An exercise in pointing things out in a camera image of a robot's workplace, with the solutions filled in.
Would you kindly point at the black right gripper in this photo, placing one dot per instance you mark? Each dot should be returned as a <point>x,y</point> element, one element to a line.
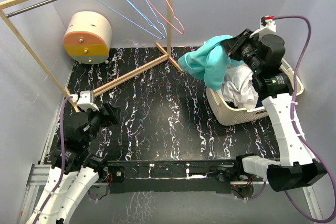
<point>234,44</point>

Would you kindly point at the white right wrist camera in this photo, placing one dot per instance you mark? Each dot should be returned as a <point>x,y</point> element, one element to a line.
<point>267,26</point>

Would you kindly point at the cream plastic laundry basket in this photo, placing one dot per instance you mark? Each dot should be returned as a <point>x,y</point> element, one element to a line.
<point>227,115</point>

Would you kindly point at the cream round drawer cabinet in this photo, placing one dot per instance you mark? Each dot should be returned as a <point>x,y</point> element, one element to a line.
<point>88,38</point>

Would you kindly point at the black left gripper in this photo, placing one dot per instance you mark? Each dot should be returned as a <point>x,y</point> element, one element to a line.
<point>113,116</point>

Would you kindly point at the blue hanger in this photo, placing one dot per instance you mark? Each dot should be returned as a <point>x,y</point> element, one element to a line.
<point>147,19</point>
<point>119,7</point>

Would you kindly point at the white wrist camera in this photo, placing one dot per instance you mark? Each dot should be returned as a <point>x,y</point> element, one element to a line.
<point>267,26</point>
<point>85,100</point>

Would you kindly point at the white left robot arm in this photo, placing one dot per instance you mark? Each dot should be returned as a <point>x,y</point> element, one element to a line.
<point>73,169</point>

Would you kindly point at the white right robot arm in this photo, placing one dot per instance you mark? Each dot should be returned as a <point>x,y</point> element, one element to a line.
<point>298,167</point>

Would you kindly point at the aluminium base frame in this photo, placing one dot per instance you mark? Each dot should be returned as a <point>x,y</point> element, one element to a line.
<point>158,176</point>

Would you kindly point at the teal t shirt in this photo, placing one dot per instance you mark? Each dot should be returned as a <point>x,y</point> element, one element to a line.
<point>209,62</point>

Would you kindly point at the wooden clothes rack frame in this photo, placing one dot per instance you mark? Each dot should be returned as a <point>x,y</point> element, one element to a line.
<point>35,68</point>

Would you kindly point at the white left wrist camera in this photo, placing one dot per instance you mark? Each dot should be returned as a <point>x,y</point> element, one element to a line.
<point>85,100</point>

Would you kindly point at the white t shirt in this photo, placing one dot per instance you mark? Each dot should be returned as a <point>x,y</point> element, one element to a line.
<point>237,88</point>

